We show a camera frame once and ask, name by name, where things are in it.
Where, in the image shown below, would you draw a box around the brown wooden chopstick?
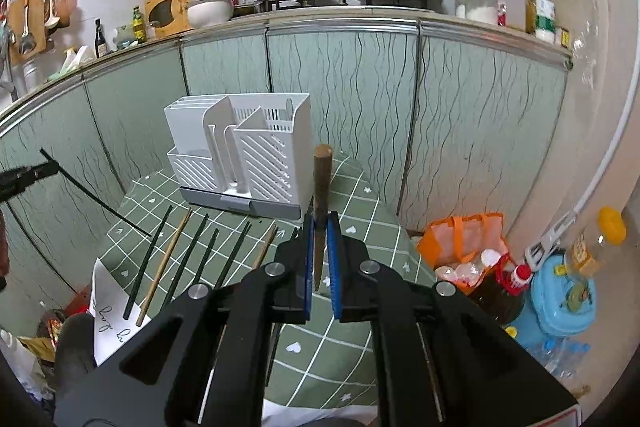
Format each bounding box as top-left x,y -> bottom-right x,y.
252,222 -> 278,270

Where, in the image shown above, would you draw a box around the black chopstick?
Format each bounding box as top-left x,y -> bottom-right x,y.
214,221 -> 252,289
192,228 -> 219,284
39,148 -> 151,237
122,205 -> 174,321
160,213 -> 209,310

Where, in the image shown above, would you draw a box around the dark wooden chopstick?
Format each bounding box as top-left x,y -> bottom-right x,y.
314,144 -> 333,291

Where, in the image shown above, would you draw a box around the light wooden chopstick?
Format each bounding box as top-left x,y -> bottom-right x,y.
136,208 -> 192,327

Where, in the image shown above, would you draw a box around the white plastic utensil holder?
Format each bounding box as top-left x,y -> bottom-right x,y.
164,93 -> 312,222

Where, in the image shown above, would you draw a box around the orange shopping bag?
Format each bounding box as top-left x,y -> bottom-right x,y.
416,212 -> 509,295

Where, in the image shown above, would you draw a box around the green checked tablecloth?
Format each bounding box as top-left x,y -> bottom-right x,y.
89,150 -> 440,413

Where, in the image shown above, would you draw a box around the dark soy sauce bottle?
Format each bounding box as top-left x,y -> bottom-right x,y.
94,18 -> 110,58

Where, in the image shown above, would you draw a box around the wooden cutting board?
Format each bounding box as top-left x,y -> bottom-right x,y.
6,0 -> 54,64

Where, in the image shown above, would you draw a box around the grey trousered legs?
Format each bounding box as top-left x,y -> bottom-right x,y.
54,313 -> 96,398

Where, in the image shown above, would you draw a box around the red cap sauce bottle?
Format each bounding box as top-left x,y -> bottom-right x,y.
471,255 -> 533,326

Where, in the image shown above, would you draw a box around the yellow box on counter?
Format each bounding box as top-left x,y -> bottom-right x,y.
144,0 -> 192,38

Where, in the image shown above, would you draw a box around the blue plastic container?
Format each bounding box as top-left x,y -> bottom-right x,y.
508,249 -> 597,348

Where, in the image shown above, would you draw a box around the yellow lid glass jar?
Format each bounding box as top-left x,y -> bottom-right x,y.
566,206 -> 627,279

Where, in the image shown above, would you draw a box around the clear jar white contents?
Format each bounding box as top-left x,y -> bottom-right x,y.
454,0 -> 498,26

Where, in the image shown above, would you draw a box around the green label bottle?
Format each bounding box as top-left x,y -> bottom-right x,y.
535,0 -> 555,43

